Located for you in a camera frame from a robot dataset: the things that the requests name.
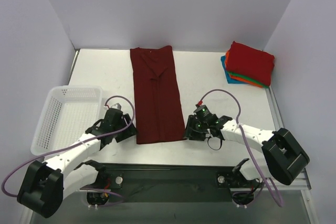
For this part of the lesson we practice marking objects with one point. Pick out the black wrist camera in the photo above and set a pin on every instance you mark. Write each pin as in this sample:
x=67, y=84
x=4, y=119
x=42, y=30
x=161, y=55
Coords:
x=114, y=114
x=204, y=115

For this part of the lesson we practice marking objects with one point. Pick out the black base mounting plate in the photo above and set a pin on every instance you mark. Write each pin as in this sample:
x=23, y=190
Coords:
x=169, y=184

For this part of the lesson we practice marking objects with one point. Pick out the folded blue t-shirt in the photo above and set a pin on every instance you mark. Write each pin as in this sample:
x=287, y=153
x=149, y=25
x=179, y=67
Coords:
x=228, y=78

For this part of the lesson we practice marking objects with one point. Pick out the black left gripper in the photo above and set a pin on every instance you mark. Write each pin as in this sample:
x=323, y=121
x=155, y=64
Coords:
x=127, y=130

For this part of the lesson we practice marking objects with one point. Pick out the white plastic basket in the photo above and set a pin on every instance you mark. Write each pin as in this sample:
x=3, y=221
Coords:
x=68, y=111

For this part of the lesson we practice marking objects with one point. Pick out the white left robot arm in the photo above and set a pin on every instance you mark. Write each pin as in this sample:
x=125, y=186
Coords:
x=46, y=184

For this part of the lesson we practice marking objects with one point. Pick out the dark maroon t-shirt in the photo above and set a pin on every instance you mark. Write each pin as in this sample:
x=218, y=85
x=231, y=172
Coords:
x=158, y=110

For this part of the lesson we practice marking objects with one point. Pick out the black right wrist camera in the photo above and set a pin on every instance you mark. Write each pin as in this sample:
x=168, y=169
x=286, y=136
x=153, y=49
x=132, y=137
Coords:
x=204, y=115

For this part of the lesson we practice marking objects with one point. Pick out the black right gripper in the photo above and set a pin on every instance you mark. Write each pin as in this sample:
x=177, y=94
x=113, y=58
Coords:
x=190, y=130

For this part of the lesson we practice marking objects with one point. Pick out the folded green t-shirt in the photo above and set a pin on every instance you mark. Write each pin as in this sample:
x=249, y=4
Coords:
x=247, y=78

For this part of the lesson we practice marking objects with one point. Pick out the folded orange t-shirt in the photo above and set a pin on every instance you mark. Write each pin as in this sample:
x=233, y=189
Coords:
x=236, y=78

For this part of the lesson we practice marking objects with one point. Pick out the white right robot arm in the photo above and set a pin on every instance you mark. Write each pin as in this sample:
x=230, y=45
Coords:
x=284, y=157

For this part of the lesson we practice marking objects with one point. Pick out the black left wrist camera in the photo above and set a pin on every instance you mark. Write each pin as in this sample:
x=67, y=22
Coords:
x=114, y=114

